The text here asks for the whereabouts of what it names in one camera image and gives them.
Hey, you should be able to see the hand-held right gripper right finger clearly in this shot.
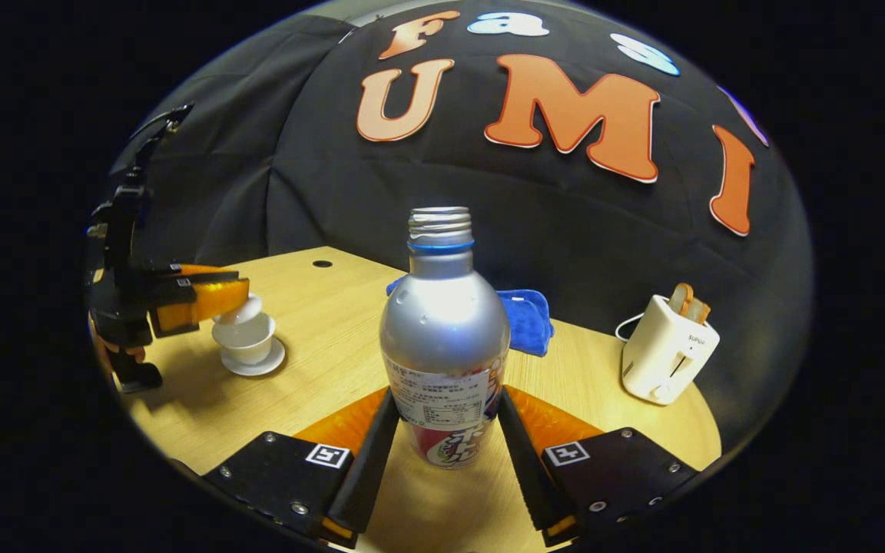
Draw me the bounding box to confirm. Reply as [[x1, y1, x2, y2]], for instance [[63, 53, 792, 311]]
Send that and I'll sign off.
[[498, 386, 701, 548]]

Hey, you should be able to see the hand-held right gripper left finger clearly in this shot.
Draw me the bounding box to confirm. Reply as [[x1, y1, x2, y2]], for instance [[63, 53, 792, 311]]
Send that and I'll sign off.
[[204, 386, 401, 548]]

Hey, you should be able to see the white teacup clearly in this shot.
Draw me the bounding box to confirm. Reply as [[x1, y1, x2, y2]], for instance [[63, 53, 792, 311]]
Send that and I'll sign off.
[[212, 311, 277, 366]]

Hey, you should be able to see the silver water bottle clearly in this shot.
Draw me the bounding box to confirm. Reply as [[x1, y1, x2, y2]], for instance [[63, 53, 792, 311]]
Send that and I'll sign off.
[[380, 207, 511, 469]]

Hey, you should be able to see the white saucer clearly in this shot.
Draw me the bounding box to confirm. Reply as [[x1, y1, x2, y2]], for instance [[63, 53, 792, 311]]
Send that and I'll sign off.
[[220, 338, 287, 377]]

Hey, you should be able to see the blue towel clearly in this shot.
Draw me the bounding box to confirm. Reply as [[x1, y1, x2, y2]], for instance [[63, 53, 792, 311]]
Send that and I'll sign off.
[[386, 276, 555, 357]]

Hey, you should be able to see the white toaster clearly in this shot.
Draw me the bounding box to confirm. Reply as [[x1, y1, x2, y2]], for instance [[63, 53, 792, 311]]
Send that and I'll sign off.
[[621, 294, 720, 406]]

